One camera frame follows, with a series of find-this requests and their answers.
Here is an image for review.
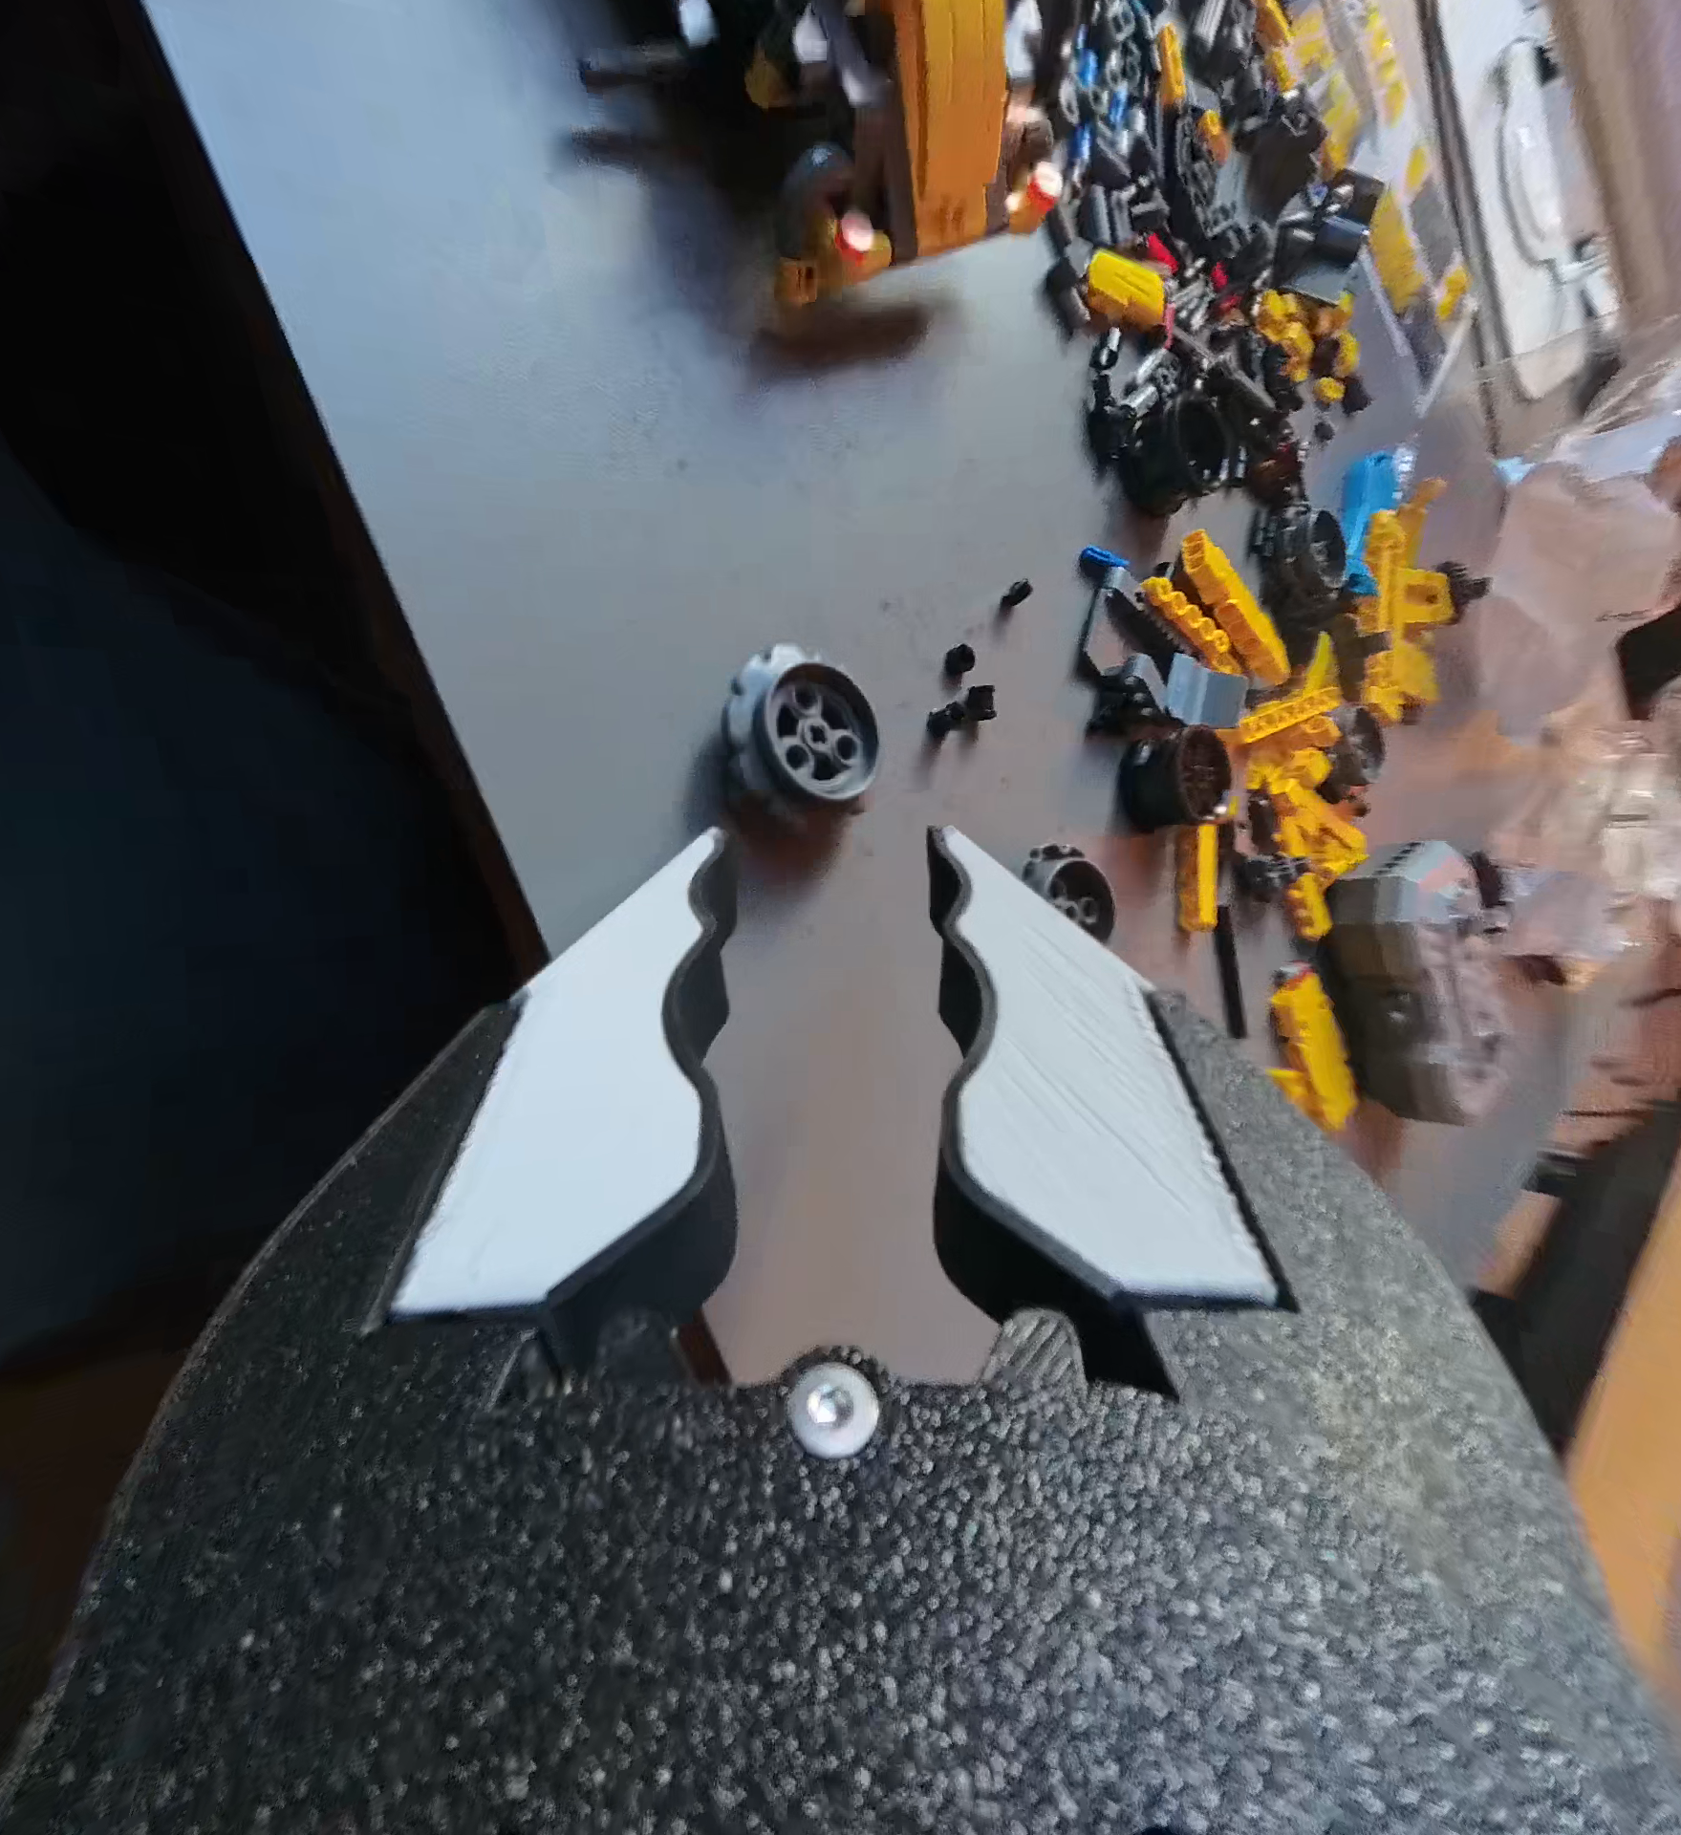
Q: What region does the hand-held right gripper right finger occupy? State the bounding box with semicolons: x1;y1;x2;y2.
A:
926;824;1289;1309

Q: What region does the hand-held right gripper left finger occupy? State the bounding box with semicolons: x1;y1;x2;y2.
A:
387;824;742;1323

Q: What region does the grey toothed toy wheel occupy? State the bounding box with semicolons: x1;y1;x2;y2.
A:
722;643;886;820
1019;843;1118;942

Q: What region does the pile of building block parts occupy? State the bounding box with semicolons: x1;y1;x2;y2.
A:
1009;0;1520;1134

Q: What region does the black yellow toy block vehicle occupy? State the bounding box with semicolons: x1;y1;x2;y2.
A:
572;0;1074;311

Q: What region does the grey desk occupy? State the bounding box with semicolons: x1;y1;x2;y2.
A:
139;0;1681;1376

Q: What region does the grey studded motor block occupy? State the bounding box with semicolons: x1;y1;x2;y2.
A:
1321;838;1520;1127

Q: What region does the wooden table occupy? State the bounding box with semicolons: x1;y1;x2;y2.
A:
1469;1001;1681;1720

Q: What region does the loose clear plastic bag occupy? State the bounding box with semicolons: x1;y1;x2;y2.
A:
1488;651;1681;960
1480;352;1681;719

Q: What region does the blue plastic toy part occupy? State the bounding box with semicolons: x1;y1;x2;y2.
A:
1331;446;1410;594

